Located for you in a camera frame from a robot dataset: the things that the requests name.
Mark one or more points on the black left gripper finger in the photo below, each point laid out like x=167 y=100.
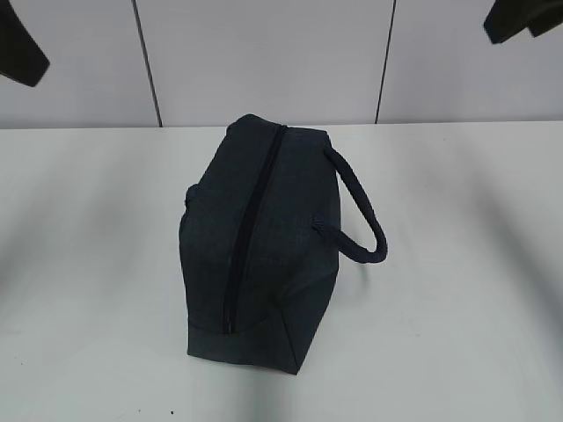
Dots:
x=21 y=58

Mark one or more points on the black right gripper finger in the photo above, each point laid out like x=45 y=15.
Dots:
x=509 y=17

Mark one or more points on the dark blue insulated lunch bag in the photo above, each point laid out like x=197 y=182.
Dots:
x=260 y=241

